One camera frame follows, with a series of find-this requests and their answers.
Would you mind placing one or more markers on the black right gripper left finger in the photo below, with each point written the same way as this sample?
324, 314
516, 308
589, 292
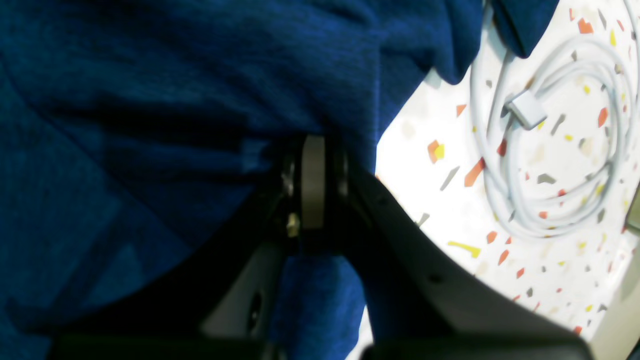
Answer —
217, 305

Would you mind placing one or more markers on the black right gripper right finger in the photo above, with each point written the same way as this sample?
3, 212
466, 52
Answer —
422, 305

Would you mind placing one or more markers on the terrazzo patterned table cloth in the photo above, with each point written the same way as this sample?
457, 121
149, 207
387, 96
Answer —
524, 172

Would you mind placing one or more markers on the dark blue t-shirt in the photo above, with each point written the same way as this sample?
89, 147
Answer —
132, 129

